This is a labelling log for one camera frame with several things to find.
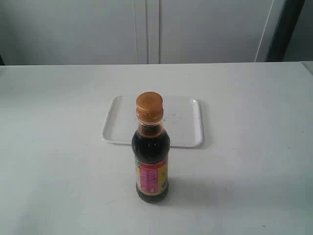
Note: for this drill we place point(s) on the dark soy sauce bottle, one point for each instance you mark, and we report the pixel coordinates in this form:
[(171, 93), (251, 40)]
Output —
[(151, 145)]

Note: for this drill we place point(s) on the white rectangular tray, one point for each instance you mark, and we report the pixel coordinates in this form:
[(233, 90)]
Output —
[(182, 120)]

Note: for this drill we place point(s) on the dark vertical post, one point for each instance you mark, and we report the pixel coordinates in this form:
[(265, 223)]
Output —
[(284, 30)]

